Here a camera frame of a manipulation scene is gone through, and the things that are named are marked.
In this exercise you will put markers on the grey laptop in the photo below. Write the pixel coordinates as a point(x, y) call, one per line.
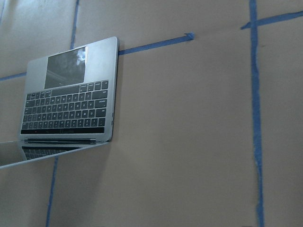
point(68, 105)

